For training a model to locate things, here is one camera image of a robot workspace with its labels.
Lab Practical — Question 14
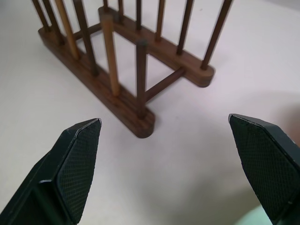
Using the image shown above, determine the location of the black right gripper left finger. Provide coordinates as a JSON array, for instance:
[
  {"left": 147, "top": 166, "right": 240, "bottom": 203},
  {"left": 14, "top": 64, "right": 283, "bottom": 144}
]
[{"left": 0, "top": 118, "right": 102, "bottom": 225}]

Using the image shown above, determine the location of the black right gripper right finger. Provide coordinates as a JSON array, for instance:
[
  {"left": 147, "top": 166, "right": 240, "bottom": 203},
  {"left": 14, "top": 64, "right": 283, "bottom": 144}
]
[{"left": 228, "top": 113, "right": 300, "bottom": 225}]

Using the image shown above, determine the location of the wooden dish rack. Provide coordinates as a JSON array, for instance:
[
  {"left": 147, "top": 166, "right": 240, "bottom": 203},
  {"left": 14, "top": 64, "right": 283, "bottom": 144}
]
[{"left": 31, "top": 0, "right": 233, "bottom": 140}]

